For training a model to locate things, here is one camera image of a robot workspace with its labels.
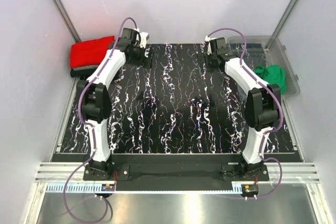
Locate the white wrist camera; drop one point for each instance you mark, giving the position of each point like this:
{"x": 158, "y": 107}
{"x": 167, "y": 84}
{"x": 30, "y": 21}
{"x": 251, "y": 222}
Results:
{"x": 141, "y": 38}
{"x": 211, "y": 47}

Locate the clear plastic bin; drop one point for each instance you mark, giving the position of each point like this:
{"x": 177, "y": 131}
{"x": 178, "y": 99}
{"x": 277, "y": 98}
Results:
{"x": 266, "y": 51}

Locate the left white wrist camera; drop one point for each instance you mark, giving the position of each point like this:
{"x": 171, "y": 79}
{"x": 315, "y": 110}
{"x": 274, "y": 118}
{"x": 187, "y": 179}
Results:
{"x": 141, "y": 38}

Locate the right connector box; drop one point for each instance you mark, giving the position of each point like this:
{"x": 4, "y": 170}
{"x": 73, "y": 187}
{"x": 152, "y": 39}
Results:
{"x": 251, "y": 189}

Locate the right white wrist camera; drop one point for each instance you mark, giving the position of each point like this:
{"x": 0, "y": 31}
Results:
{"x": 211, "y": 47}

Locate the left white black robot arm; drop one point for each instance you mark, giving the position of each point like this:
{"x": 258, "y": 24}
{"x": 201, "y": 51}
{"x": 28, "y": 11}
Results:
{"x": 94, "y": 103}

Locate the green t shirt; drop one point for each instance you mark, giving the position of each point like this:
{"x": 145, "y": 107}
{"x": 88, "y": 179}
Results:
{"x": 273, "y": 74}

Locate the aluminium frame rail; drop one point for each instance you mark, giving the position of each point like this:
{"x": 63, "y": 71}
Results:
{"x": 289, "y": 173}

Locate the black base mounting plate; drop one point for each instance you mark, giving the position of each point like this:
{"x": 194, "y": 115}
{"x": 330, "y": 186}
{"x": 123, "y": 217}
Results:
{"x": 241, "y": 171}

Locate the left connector box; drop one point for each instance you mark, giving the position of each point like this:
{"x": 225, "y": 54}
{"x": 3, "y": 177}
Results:
{"x": 108, "y": 187}

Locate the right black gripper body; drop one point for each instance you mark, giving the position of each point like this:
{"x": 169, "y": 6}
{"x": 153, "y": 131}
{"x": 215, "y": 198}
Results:
{"x": 203, "y": 58}

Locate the connector box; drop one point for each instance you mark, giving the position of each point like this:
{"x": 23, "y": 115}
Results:
{"x": 108, "y": 187}
{"x": 251, "y": 189}

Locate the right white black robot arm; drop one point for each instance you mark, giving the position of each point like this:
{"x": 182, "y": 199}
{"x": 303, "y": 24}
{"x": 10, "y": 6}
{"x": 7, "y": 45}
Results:
{"x": 263, "y": 112}

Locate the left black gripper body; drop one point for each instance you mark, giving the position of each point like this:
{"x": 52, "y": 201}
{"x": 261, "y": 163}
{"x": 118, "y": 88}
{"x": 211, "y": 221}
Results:
{"x": 138, "y": 56}

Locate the folded red t shirt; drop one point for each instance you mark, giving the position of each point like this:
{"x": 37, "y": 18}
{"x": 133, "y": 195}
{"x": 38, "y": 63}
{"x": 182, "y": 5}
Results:
{"x": 90, "y": 52}

